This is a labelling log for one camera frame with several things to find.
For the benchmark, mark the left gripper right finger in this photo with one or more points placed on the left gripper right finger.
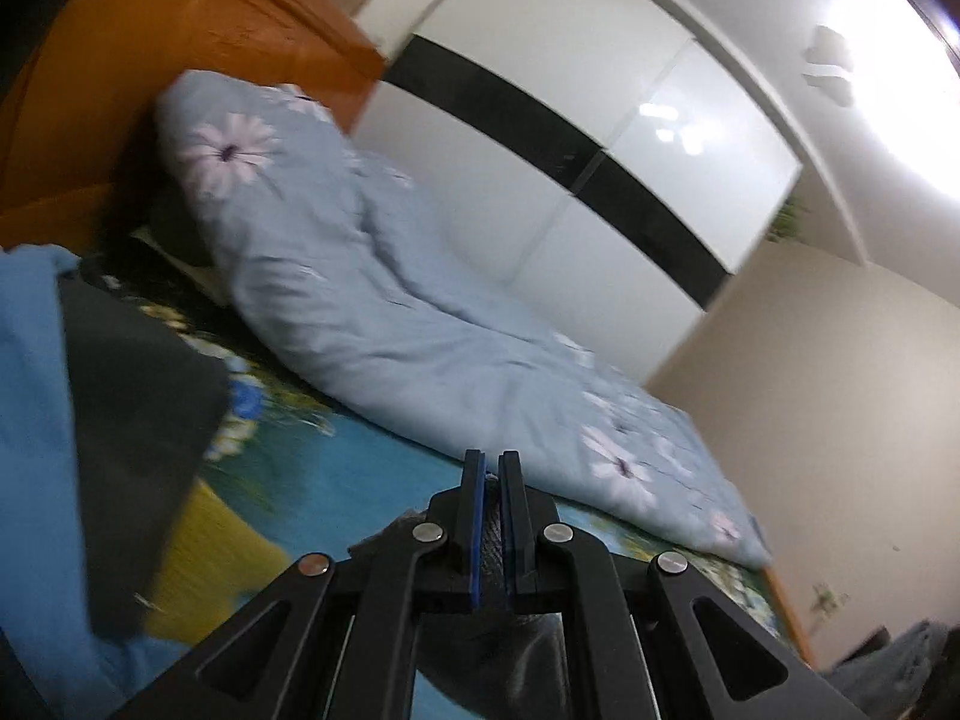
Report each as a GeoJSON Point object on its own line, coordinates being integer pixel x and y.
{"type": "Point", "coordinates": [651, 639]}

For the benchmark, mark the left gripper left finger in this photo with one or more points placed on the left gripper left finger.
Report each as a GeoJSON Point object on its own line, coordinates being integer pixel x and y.
{"type": "Point", "coordinates": [335, 639]}

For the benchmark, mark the grey sweatshirt with gold letters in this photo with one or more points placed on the grey sweatshirt with gold letters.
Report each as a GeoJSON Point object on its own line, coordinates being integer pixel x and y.
{"type": "Point", "coordinates": [492, 662]}

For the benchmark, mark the teal floral bed blanket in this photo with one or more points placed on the teal floral bed blanket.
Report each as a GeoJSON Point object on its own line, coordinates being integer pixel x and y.
{"type": "Point", "coordinates": [296, 467]}

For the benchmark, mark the dark green and mustard garment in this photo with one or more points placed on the dark green and mustard garment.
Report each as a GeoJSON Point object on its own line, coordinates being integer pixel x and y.
{"type": "Point", "coordinates": [164, 555]}

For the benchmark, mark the blue shirt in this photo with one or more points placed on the blue shirt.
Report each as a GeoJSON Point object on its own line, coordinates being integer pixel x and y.
{"type": "Point", "coordinates": [44, 609]}

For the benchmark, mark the light blue floral quilt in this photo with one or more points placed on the light blue floral quilt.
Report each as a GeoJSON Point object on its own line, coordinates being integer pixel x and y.
{"type": "Point", "coordinates": [336, 260]}

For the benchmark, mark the green potted plant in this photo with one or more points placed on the green potted plant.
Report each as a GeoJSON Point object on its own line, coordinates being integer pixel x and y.
{"type": "Point", "coordinates": [788, 223]}

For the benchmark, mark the white wardrobe with black band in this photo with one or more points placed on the white wardrobe with black band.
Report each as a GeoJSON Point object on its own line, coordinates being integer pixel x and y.
{"type": "Point", "coordinates": [591, 156]}

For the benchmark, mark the orange wooden headboard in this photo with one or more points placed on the orange wooden headboard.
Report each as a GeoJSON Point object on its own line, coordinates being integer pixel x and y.
{"type": "Point", "coordinates": [71, 108]}

